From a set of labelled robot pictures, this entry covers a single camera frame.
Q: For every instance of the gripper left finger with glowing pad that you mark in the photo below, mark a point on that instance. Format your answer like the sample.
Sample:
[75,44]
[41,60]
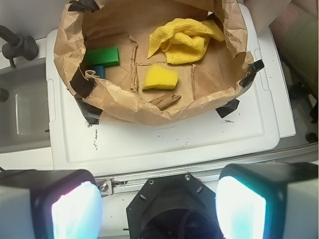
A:
[49,204]

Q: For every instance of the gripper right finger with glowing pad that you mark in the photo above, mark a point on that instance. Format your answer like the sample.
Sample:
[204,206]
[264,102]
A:
[268,201]

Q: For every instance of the yellow microfiber cloth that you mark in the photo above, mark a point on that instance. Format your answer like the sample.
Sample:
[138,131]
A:
[184,40]

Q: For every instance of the white plastic bin lid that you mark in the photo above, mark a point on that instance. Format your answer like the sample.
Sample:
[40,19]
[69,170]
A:
[263,117]

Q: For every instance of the grey sink basin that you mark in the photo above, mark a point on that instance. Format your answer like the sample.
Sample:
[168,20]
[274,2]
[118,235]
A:
[24,116]

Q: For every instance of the blue block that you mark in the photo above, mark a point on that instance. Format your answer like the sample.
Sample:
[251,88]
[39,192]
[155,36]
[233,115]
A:
[99,71]

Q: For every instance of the brown wood piece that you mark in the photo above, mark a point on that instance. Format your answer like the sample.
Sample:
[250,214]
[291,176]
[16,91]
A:
[165,100]

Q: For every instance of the green rectangular block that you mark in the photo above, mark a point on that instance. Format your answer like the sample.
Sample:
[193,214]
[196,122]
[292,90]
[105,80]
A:
[104,56]

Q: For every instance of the dark grey faucet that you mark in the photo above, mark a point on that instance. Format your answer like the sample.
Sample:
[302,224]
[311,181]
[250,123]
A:
[17,45]

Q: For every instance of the yellow sponge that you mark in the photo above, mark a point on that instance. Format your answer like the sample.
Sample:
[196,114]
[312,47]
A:
[158,77]

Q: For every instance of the brown paper bag tray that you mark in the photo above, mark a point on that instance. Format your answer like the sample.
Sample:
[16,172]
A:
[226,71]

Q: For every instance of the aluminium rail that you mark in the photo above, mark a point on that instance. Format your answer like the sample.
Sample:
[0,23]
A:
[209,171]

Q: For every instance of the black octagonal mount plate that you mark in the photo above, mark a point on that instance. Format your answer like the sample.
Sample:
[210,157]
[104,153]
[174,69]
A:
[173,207]

